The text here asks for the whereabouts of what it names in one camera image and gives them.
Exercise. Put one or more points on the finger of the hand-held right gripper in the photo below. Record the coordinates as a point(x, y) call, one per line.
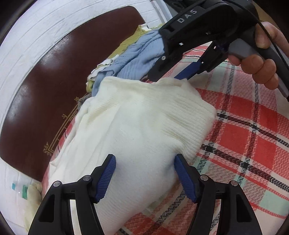
point(158, 70)
point(187, 71)

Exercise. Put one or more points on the red plaid bed sheet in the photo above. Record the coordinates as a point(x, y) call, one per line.
point(248, 135)

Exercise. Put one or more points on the pale yellow cloth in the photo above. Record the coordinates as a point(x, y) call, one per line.
point(32, 203)

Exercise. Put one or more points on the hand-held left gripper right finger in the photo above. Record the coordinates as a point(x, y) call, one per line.
point(185, 178)

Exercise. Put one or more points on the white knit sweater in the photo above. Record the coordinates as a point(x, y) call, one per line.
point(135, 126)

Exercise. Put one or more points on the light blue knit garment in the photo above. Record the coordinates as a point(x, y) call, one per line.
point(137, 54)

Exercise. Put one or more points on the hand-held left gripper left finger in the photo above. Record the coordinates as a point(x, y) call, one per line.
point(106, 176)

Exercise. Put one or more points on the person's right hand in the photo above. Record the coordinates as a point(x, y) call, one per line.
point(259, 66)

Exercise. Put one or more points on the green label water bottle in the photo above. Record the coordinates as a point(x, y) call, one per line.
point(22, 191)

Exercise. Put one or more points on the dark red wooden headboard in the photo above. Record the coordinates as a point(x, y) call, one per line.
point(45, 90)

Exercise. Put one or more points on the grey knit garment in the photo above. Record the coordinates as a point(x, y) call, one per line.
point(84, 100)

